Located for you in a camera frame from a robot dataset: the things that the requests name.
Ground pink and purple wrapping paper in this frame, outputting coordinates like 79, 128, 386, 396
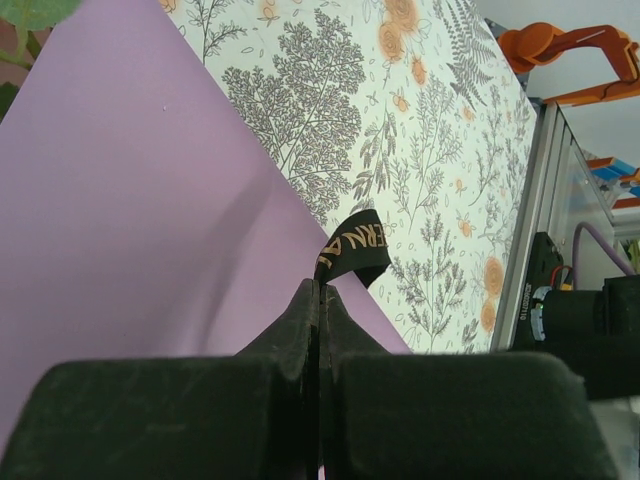
0, 0, 415, 451

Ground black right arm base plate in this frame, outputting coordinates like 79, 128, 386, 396
512, 230, 569, 351

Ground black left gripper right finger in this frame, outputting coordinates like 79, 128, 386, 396
321, 284, 621, 480

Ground black ribbon with gold lettering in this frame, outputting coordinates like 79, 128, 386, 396
312, 208, 392, 291

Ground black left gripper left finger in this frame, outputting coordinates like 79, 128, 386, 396
0, 278, 321, 480

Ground aluminium extrusion frame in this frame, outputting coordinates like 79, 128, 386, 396
484, 17, 640, 351

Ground floral patterned tablecloth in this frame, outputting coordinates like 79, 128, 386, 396
159, 0, 539, 356

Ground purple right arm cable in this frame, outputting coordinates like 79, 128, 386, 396
574, 222, 636, 276

